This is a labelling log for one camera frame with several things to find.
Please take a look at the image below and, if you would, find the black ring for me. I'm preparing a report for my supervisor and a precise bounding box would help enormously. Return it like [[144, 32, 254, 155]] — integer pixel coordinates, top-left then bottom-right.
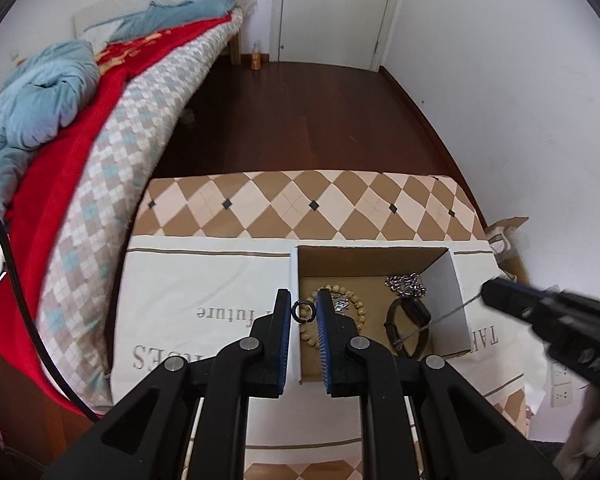
[[290, 299, 316, 323]]

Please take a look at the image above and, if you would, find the wooden bead bracelet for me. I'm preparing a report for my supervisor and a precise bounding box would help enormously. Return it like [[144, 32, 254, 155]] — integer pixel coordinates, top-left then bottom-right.
[[299, 284, 368, 348]]

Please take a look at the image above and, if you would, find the thick silver chain bracelet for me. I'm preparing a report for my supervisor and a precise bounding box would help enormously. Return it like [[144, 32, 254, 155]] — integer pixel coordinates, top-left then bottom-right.
[[383, 272, 427, 298]]

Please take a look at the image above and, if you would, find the black smart band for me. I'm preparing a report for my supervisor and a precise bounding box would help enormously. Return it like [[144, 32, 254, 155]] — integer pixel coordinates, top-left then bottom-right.
[[384, 297, 432, 360]]

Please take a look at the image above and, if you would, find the white power strip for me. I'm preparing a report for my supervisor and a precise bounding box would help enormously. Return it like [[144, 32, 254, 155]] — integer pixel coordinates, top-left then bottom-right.
[[550, 362, 573, 408]]

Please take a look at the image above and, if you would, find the white cardboard box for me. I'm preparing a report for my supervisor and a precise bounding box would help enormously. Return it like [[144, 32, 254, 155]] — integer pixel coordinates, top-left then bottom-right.
[[292, 245, 471, 358]]

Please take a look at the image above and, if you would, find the diamond pattern table cloth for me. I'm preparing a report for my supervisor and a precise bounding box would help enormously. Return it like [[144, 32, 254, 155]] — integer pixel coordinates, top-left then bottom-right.
[[109, 170, 531, 480]]

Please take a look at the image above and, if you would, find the brown cardboard box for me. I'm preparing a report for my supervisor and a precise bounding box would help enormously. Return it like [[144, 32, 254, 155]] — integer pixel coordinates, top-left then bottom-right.
[[484, 217, 529, 285]]

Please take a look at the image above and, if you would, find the checked bed mattress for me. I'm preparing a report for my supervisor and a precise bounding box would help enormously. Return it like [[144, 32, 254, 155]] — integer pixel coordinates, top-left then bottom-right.
[[36, 9, 242, 414]]

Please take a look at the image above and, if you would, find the orange drink bottle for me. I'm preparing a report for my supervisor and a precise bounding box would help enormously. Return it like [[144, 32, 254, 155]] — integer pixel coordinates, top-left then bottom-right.
[[250, 41, 262, 70]]

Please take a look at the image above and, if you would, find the white door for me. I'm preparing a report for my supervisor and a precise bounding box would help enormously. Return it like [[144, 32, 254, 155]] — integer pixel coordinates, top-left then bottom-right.
[[272, 0, 396, 70]]

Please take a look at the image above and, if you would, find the blue quilt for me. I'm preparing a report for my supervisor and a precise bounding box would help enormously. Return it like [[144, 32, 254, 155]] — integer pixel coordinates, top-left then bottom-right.
[[0, 0, 242, 266]]

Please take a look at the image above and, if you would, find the black cable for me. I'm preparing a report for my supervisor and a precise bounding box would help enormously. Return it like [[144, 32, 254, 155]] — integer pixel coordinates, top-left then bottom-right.
[[0, 192, 104, 421]]

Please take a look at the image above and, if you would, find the wooden bed frame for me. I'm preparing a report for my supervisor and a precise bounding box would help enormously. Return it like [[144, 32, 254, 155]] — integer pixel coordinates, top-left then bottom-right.
[[228, 34, 242, 66]]

